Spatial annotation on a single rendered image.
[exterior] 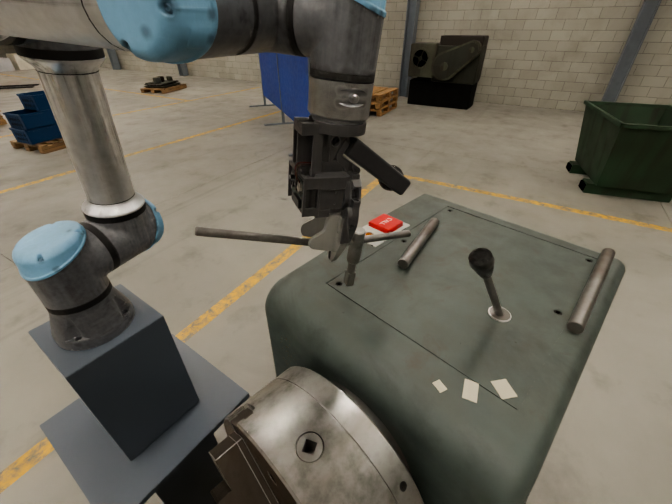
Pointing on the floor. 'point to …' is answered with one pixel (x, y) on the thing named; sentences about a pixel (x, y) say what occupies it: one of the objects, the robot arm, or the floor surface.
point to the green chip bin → (625, 150)
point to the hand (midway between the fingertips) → (335, 252)
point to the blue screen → (285, 84)
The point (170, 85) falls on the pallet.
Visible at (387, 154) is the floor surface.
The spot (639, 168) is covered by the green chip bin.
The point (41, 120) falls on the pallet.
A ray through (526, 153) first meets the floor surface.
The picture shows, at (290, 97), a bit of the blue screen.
